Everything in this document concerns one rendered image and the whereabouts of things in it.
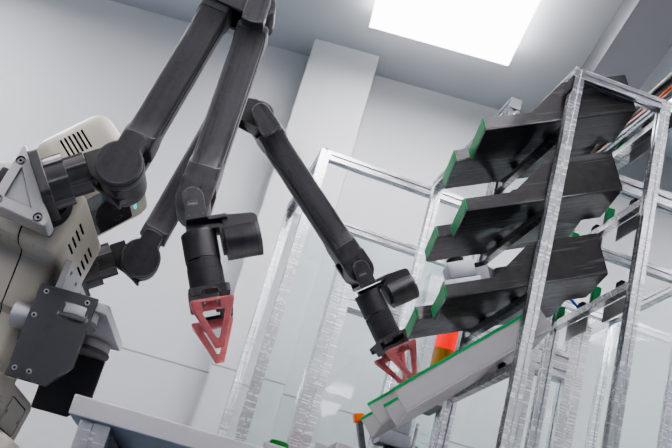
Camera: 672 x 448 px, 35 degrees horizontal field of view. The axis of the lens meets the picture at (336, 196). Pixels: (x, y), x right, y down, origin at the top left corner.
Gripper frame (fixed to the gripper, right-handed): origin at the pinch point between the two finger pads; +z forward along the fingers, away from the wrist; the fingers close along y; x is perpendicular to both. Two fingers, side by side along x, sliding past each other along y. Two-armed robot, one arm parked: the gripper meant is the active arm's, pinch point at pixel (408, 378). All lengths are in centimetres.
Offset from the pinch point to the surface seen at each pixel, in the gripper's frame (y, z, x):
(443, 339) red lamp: 16.7, -5.8, -18.2
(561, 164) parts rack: -54, -19, -22
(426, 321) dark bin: -31.4, -5.7, 4.1
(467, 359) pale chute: -49.0, 4.3, 8.1
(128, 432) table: -49, -6, 61
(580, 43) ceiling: 138, -102, -183
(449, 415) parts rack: -20.3, 10.5, 3.5
